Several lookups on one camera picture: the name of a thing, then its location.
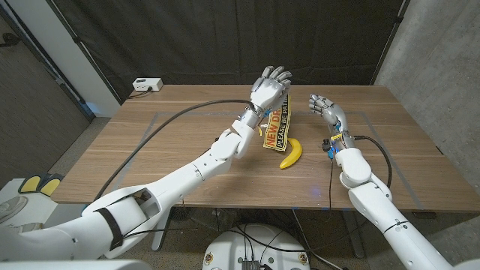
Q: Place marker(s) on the black backdrop curtain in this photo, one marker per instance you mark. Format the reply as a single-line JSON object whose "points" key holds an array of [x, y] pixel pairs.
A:
{"points": [[187, 41]]}

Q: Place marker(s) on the blue and white connectors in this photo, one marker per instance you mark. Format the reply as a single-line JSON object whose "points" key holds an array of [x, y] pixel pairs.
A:
{"points": [[330, 183]]}

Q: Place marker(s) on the grey white sneaker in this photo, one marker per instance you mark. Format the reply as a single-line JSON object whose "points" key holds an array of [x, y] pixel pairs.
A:
{"points": [[13, 206], [26, 226]]}

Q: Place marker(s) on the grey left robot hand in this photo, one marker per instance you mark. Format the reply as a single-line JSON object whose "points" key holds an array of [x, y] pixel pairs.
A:
{"points": [[270, 90]]}

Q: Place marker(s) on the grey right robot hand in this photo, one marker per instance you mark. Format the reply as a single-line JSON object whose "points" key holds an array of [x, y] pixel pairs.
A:
{"points": [[333, 114]]}

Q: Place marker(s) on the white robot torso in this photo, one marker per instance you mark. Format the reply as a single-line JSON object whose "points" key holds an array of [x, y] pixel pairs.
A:
{"points": [[75, 265]]}

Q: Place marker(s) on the yellow new driver bumper sticker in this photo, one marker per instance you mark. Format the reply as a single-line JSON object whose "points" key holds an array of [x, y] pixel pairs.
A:
{"points": [[279, 129]]}

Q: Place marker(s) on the yellow black foot pedal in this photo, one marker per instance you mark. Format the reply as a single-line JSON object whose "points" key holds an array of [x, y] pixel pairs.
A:
{"points": [[50, 185], [30, 183]]}

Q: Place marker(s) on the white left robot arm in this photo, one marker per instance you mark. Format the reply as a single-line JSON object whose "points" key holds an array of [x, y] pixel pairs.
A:
{"points": [[168, 187]]}

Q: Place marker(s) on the white power outlet box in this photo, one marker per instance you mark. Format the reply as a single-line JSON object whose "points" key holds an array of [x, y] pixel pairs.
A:
{"points": [[147, 84]]}

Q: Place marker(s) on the grey table leg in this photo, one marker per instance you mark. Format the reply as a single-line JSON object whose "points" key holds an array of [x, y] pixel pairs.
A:
{"points": [[354, 243], [159, 242]]}

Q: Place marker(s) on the yellow banana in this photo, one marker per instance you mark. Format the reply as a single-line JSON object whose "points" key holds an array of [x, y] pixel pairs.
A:
{"points": [[295, 153]]}

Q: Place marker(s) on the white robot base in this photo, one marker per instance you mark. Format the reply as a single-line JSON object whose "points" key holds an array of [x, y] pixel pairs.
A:
{"points": [[228, 247]]}

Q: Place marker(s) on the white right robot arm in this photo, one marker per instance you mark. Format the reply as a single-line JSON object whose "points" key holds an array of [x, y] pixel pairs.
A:
{"points": [[378, 210]]}

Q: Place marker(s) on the black backdrop stand pole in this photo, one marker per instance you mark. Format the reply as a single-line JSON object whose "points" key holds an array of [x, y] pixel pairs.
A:
{"points": [[77, 39], [399, 18]]}

